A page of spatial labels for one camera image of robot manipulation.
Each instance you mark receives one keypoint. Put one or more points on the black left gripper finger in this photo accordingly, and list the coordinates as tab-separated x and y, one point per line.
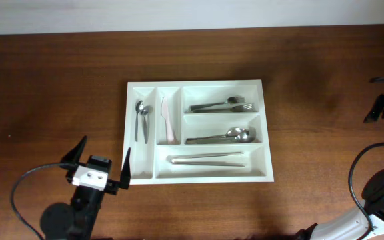
125	175
74	155

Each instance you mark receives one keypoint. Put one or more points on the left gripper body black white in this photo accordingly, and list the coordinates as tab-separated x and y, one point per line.
110	185

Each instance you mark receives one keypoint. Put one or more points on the pink plastic knife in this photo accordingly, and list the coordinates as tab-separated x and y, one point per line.
170	135

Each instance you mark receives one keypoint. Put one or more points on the small metal teaspoon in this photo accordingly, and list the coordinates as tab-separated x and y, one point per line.
145	113
138	109

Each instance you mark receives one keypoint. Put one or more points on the large metal spoon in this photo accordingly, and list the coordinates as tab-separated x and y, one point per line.
232	132
246	136

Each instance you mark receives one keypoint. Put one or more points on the metal fork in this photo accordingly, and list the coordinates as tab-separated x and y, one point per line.
249	107
229	100

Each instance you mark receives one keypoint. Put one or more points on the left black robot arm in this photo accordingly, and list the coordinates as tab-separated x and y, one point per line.
75	220

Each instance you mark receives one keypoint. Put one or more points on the white cutlery tray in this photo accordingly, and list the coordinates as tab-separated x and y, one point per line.
149	163

